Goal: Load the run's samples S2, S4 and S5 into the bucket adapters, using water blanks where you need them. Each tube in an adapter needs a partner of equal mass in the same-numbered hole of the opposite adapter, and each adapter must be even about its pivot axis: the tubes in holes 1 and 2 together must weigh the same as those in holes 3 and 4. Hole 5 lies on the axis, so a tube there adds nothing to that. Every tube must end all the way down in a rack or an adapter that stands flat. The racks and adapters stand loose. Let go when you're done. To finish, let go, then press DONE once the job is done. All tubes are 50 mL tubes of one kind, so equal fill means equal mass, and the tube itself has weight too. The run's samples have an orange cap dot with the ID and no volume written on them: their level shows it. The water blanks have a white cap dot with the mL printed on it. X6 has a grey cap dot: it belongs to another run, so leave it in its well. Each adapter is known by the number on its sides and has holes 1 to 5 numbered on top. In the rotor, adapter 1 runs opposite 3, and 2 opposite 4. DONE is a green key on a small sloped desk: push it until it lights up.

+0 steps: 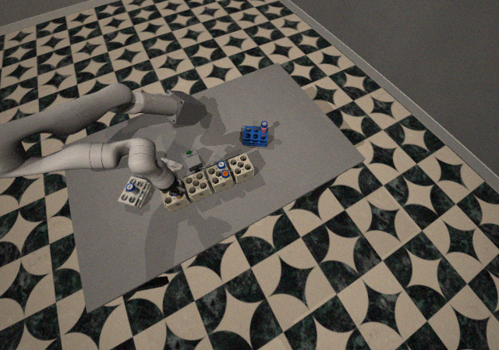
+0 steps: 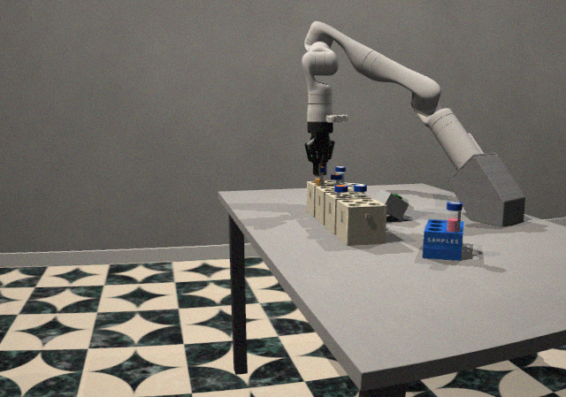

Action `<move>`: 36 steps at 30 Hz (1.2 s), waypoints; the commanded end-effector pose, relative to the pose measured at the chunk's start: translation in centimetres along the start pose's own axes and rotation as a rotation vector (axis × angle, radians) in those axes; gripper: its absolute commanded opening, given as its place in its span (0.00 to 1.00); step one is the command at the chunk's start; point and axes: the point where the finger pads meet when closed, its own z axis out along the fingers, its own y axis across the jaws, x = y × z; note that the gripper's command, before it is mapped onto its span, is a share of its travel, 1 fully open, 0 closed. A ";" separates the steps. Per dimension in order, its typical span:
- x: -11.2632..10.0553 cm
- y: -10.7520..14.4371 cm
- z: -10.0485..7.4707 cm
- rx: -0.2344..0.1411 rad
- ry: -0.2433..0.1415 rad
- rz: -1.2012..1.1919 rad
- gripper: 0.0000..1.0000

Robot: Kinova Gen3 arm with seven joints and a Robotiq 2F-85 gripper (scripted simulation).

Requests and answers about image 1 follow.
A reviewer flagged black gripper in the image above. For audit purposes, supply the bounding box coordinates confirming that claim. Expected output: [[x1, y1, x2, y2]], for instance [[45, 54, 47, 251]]
[[159, 177, 186, 197]]

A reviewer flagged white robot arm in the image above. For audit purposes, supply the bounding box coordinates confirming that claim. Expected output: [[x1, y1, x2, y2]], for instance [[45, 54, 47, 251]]
[[0, 83, 184, 189]]

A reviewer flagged blue sample tube rack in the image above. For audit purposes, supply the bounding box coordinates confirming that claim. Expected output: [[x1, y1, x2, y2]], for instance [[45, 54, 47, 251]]
[[243, 126, 268, 147]]

